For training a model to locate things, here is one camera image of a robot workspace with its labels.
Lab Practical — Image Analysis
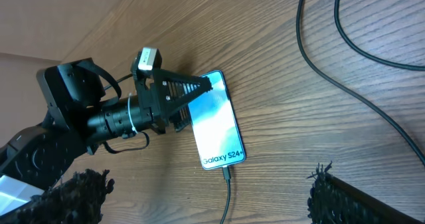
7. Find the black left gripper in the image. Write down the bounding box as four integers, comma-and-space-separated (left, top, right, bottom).
131, 63, 212, 134

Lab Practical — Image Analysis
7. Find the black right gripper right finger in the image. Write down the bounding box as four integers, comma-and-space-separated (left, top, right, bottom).
307, 164, 422, 224

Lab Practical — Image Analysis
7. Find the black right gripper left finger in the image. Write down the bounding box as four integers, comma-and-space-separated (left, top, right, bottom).
1, 169, 115, 224

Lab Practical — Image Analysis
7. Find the Samsung Galaxy smartphone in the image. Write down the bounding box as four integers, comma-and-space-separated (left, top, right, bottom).
189, 70, 246, 169

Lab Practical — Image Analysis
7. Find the black charging cable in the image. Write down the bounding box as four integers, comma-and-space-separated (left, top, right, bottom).
218, 0, 425, 224

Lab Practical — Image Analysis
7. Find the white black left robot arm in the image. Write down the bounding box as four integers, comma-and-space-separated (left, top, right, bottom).
1, 58, 212, 214

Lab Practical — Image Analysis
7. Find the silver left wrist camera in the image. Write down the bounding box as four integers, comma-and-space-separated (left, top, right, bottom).
135, 47, 162, 71

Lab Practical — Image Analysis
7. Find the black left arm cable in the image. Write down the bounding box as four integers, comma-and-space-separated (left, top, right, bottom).
76, 59, 151, 155

